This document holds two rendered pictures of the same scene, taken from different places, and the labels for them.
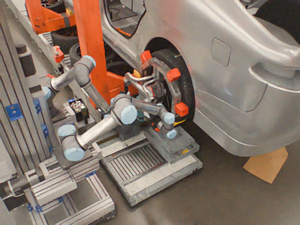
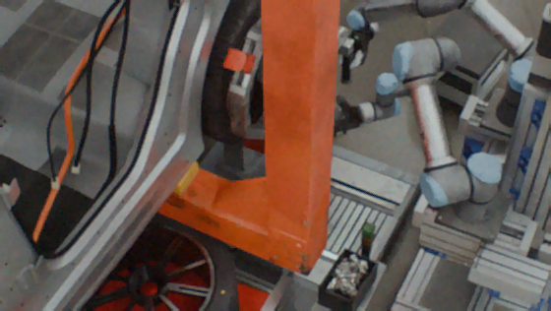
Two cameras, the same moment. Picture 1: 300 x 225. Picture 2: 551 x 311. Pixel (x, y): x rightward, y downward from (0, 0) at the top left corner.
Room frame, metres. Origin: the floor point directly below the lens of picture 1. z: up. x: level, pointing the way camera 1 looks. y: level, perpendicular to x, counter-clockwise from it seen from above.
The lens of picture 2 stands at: (3.32, 2.08, 3.16)
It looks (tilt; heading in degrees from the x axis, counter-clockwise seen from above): 46 degrees down; 239
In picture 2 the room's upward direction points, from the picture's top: 1 degrees clockwise
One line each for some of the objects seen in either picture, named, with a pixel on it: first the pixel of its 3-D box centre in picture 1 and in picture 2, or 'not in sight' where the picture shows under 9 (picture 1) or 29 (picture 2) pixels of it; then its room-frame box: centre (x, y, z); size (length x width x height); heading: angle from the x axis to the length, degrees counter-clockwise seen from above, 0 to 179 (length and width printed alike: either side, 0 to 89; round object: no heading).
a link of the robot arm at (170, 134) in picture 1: (168, 130); not in sight; (1.62, -0.14, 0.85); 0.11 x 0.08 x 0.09; 34
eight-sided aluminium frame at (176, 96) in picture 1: (158, 90); (272, 69); (2.14, -0.08, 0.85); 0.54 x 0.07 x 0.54; 33
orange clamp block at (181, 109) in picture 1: (181, 109); not in sight; (1.88, -0.26, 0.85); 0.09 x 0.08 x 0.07; 33
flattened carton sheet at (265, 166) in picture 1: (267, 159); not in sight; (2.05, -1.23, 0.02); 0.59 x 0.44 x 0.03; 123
